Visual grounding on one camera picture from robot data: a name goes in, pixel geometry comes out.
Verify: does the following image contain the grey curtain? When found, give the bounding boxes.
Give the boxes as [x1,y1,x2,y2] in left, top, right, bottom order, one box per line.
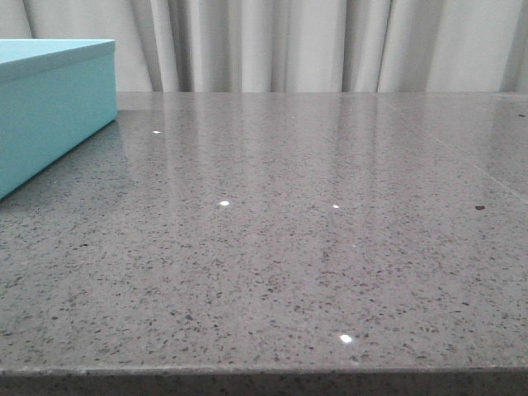
[1,0,527,93]

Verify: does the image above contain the light blue box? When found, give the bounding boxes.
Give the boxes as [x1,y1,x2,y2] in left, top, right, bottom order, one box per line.
[1,39,118,196]

